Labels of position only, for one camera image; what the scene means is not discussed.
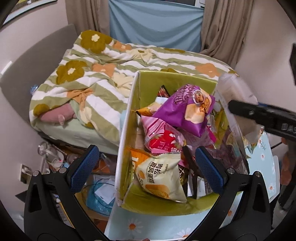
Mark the purple chip bag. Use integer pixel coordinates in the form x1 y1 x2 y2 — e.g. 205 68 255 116
152 84 215 138

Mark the clear potato chip bag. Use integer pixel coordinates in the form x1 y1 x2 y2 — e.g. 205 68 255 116
214 73 263 157

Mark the person right hand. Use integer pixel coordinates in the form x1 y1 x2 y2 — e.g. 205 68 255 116
280 138 295 186

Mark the light blue daisy tablecloth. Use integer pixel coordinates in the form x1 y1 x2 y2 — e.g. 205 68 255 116
104 133 280 240

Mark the cream cake snack bag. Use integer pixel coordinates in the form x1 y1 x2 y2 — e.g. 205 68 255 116
130 148 187 203

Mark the pink pillow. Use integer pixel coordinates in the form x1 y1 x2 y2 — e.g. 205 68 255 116
39 103 77 126

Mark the floral striped green blanket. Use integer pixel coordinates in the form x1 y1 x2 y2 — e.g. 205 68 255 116
29 30 233 155

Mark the pink red snack bag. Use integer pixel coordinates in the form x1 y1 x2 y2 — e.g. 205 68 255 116
141 115 187 154

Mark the beige right curtain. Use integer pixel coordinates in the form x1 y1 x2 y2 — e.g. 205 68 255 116
201 0 254 68

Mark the beige curtain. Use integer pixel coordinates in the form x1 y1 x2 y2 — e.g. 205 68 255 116
201 0 254 68
65 0 110 36

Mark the green cardboard snack box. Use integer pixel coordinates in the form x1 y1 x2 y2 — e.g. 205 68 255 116
115 71 249 216

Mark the grey padded headboard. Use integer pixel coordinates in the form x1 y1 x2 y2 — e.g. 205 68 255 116
1 24 78 123

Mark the light blue window cloth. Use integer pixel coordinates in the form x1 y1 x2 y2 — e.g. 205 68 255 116
108 1 204 53

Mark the beige left curtain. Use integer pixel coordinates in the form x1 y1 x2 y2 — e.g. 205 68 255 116
65 0 110 36

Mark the framed houses picture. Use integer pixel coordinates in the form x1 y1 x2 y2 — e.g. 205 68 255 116
4 0 57 25

